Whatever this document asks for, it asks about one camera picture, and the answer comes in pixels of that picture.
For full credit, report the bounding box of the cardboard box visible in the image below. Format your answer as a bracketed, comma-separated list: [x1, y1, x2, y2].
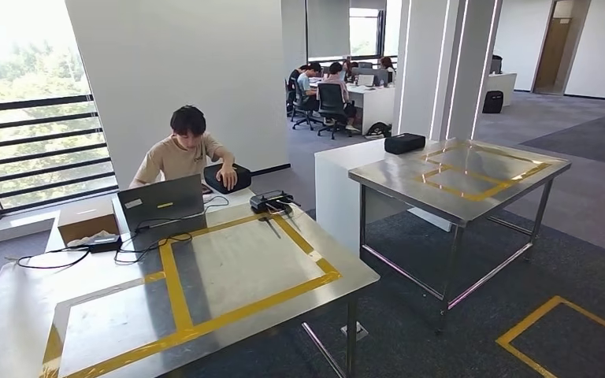
[57, 200, 121, 246]

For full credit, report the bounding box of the black metal railing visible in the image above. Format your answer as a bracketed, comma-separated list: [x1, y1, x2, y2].
[0, 94, 118, 223]

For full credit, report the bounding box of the black power adapter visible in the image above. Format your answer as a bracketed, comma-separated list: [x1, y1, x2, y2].
[88, 235, 124, 254]

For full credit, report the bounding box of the black backpack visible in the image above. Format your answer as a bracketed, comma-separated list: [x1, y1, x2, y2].
[482, 90, 506, 115]

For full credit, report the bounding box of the black zip case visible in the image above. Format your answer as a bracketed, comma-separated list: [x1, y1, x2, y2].
[384, 132, 427, 155]
[203, 163, 252, 195]

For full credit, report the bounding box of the black handheld controller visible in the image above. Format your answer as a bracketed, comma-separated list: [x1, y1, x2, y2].
[249, 190, 302, 215]

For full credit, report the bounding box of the grey laptop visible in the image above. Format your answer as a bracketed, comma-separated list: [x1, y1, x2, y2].
[117, 173, 208, 246]

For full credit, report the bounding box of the steel workbench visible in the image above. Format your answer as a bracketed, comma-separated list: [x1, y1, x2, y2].
[0, 200, 380, 378]
[348, 138, 572, 335]

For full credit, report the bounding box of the person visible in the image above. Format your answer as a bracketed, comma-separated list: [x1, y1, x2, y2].
[295, 62, 325, 113]
[377, 56, 398, 84]
[128, 104, 239, 191]
[317, 61, 358, 132]
[285, 65, 303, 116]

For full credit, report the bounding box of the wooden door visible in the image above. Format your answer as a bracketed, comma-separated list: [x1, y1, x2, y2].
[533, 15, 575, 95]

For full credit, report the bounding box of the white cabinet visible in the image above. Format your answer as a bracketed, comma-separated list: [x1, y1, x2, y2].
[482, 72, 518, 108]

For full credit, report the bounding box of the white crumpled tissue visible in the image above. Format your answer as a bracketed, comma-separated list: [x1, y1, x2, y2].
[66, 229, 118, 247]

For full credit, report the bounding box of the metal floor socket plate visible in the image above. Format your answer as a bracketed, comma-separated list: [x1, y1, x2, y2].
[340, 322, 369, 343]

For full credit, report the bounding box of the black office chair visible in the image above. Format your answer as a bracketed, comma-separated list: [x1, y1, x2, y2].
[289, 78, 318, 132]
[316, 82, 353, 141]

